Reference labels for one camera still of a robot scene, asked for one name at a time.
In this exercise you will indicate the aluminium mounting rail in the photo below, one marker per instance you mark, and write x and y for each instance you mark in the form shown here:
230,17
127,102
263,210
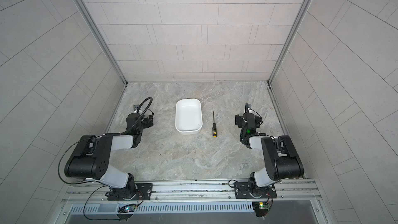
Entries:
193,191

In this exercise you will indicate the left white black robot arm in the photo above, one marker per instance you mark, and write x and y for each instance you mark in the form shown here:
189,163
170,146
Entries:
91,156

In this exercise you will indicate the right green circuit board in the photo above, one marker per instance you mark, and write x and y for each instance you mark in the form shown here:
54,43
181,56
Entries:
261,209

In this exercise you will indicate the left green circuit board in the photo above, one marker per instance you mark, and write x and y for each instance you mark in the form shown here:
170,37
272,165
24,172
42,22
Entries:
127,209

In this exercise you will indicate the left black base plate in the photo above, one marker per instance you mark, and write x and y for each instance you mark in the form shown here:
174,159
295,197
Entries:
141,192

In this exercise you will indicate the black yellow handled screwdriver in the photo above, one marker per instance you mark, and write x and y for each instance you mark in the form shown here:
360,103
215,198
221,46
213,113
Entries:
214,127

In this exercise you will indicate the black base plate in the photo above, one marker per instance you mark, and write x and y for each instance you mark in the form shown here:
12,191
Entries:
141,192
247,190

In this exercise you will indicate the white slotted cable duct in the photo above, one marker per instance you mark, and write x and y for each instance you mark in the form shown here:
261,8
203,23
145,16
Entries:
166,207

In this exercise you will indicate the white rectangular plastic bin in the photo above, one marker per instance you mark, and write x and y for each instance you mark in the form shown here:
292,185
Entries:
188,117

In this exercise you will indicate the green circuit board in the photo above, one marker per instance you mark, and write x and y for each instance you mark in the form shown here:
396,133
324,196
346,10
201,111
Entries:
127,209
261,209

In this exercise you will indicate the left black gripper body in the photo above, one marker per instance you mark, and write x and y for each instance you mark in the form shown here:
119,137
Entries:
146,124

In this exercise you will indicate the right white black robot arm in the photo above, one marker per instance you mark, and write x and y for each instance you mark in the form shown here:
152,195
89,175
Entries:
281,160

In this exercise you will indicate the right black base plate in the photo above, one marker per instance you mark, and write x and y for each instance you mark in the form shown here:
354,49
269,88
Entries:
247,190

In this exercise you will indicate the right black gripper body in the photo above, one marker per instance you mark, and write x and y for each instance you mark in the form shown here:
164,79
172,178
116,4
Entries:
241,119

